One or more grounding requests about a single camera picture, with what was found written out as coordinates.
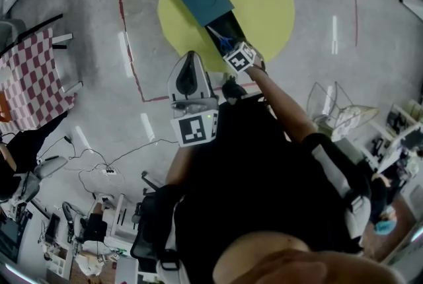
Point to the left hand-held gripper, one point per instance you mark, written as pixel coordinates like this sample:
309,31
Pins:
195,124

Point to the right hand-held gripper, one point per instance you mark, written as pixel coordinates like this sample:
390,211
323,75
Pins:
241,59

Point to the person's left forearm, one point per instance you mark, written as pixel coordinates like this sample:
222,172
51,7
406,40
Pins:
178,163

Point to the person's right forearm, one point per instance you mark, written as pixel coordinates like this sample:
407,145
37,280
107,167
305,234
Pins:
281,101

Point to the person's black shoe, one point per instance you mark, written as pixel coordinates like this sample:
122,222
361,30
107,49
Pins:
233,91

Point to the person's black shirt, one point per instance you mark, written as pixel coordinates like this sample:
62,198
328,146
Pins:
257,177

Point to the white power strip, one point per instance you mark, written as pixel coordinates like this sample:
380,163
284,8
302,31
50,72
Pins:
109,172

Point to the black mesh office chair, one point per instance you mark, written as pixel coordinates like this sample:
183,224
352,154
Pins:
147,230

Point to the red checkered tablecloth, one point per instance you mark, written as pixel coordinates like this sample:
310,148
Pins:
29,78

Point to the grey office chair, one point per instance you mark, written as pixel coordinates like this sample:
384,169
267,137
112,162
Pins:
39,173

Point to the person's head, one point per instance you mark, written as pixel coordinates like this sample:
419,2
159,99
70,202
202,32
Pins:
297,263

